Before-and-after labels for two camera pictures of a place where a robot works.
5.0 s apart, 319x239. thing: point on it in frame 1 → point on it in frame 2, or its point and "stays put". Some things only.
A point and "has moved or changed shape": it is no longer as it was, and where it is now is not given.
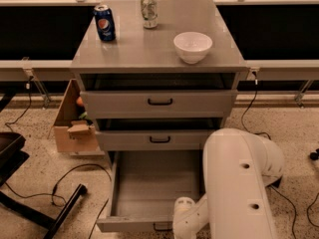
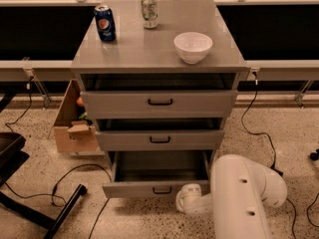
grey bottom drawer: (146, 185) has moved or changed shape
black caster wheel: (314, 155) stays put
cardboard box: (71, 134) stays put
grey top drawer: (160, 104) stays put
